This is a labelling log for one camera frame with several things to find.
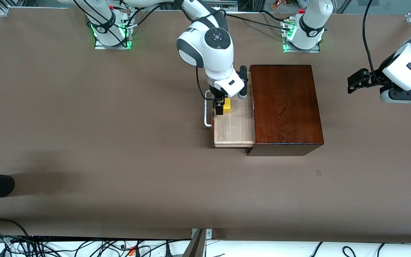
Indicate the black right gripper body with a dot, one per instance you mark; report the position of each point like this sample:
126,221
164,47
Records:
217,95

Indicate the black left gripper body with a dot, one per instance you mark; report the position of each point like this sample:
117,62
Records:
375,77

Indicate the yellow block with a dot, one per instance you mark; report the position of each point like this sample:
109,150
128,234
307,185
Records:
227,106

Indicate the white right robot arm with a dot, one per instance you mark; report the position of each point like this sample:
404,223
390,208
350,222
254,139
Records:
212,57

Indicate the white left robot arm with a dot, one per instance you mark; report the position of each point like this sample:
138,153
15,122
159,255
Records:
312,25

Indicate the dark wooden drawer cabinet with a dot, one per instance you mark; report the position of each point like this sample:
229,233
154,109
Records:
284,107

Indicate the orange plug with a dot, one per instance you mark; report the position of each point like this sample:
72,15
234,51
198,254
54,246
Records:
132,252

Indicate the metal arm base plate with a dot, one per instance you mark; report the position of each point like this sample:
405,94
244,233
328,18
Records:
100,47
298,51

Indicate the aluminium frame post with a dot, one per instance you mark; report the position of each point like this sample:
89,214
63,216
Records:
196,246

